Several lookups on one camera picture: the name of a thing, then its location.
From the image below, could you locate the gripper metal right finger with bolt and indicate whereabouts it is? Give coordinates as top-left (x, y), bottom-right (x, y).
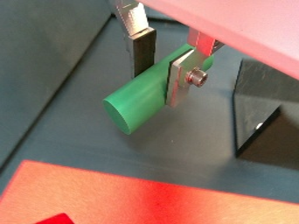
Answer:
top-left (166, 28), bottom-right (225, 108)

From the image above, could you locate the black curved holder block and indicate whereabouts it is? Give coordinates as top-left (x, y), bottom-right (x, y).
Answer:
top-left (233, 59), bottom-right (299, 171)

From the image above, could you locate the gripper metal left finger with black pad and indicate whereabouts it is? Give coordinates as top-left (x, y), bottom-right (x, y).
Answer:
top-left (110, 0), bottom-right (157, 78)

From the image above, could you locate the red shape sorter box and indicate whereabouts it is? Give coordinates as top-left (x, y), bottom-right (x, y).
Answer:
top-left (0, 160), bottom-right (299, 224)

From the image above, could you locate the green cylinder peg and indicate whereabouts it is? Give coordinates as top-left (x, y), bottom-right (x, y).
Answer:
top-left (102, 43), bottom-right (215, 136)

